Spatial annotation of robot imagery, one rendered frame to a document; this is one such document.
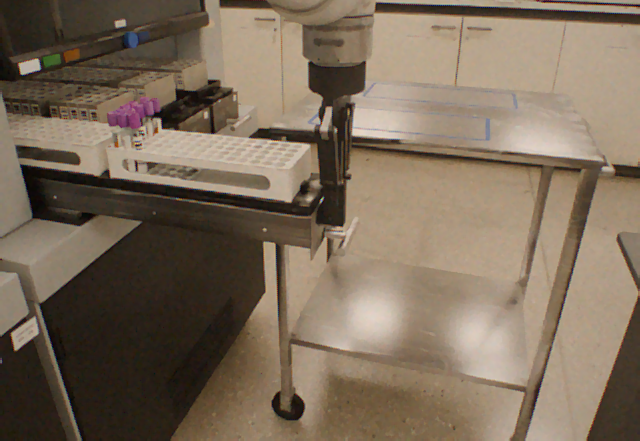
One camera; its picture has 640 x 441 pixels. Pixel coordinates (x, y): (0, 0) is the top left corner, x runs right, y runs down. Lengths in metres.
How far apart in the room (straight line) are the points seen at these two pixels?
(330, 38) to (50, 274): 0.53
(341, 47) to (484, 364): 0.86
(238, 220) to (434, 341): 0.72
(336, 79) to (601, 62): 2.49
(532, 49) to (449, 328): 1.94
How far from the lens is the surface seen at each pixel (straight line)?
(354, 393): 1.55
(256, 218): 0.72
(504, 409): 1.59
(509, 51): 2.98
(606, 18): 3.06
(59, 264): 0.87
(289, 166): 0.70
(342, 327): 1.32
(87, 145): 0.85
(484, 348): 1.32
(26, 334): 0.85
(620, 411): 1.04
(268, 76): 3.24
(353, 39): 0.63
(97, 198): 0.85
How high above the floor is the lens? 1.13
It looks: 26 degrees down
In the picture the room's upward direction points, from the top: straight up
